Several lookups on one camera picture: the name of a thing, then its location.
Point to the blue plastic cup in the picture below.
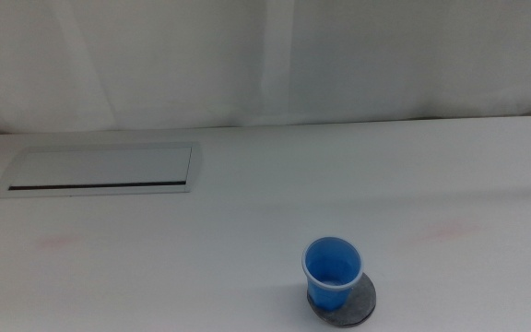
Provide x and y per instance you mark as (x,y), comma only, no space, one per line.
(330,276)

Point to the round grey cup mat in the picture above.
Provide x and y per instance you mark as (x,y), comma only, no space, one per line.
(363,305)

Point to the white curtain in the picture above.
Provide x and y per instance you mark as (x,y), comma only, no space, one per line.
(178,60)

